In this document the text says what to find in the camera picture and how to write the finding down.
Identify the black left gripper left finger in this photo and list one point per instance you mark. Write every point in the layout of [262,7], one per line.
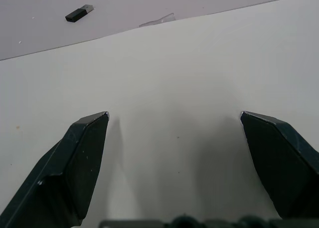
[62,168]

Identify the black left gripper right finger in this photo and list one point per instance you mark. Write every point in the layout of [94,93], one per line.
[279,163]

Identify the black USB dongle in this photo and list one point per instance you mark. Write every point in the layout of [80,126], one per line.
[79,13]

